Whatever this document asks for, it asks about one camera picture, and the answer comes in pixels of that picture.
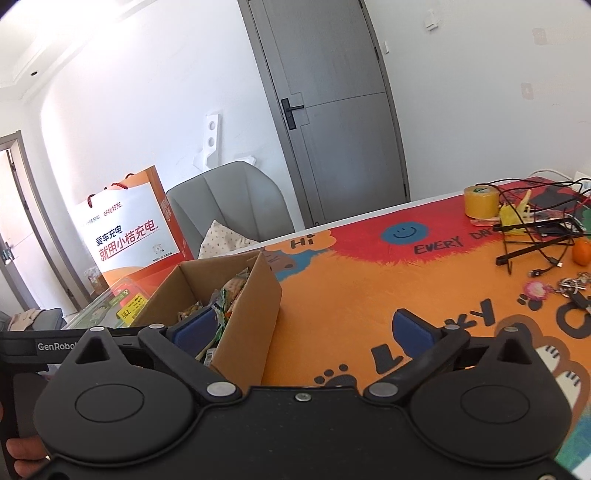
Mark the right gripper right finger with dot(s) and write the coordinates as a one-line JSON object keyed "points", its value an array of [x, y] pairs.
{"points": [[487, 401]]}

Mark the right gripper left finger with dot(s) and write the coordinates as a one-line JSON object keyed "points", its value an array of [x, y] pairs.
{"points": [[169, 396]]}

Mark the orange cake snack packet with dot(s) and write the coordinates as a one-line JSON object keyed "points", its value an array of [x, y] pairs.
{"points": [[231, 290]]}

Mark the left hand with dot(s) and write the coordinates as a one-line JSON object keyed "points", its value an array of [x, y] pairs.
{"points": [[27, 454]]}

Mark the grey sofa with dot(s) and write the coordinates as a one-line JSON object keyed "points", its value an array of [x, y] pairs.
{"points": [[33, 320]]}

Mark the clear plastic clamshell container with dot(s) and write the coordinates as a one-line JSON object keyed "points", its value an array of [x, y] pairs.
{"points": [[117, 307]]}

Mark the colourful cartoon table mat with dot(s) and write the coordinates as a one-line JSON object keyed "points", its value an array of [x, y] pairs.
{"points": [[342, 283]]}

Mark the white orange paper bag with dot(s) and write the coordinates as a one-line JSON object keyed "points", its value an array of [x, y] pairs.
{"points": [[131, 232]]}

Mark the small orange fruit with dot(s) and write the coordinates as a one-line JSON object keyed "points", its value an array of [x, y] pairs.
{"points": [[581, 252]]}

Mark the yellow plastic toy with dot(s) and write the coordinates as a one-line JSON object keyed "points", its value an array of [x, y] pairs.
{"points": [[515, 217]]}

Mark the dotted cushion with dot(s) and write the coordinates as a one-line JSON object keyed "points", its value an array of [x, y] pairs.
{"points": [[220, 240]]}

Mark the yellow tape roll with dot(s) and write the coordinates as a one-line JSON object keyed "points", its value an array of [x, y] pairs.
{"points": [[481, 202]]}

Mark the grey chair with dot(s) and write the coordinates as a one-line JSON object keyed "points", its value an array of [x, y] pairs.
{"points": [[237, 195]]}

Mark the grey door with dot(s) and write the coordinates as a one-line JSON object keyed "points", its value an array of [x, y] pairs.
{"points": [[346, 157]]}

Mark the pink round keychain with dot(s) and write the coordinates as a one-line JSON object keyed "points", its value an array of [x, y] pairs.
{"points": [[537, 290]]}

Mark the black door handle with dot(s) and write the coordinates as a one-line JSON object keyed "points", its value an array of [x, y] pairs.
{"points": [[288, 112]]}

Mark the white light switch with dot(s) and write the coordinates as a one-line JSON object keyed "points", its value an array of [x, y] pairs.
{"points": [[431, 20]]}

